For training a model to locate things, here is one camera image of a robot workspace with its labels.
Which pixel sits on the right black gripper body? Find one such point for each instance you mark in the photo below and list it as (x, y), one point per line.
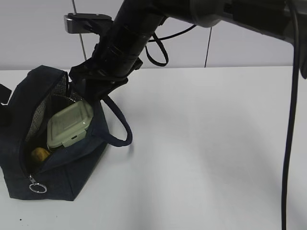
(107, 69)

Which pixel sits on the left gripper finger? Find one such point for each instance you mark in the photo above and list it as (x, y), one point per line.
(5, 114)

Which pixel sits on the yellow toy squash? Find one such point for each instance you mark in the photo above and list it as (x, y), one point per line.
(39, 155)

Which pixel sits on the green lidded glass container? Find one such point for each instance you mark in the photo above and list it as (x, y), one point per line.
(69, 125)

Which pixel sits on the dark navy fabric lunch bag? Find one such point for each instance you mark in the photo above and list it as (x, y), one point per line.
(44, 92)

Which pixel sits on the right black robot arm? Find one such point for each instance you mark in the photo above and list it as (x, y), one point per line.
(122, 39)

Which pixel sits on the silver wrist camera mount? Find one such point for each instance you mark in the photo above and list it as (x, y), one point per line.
(85, 23)

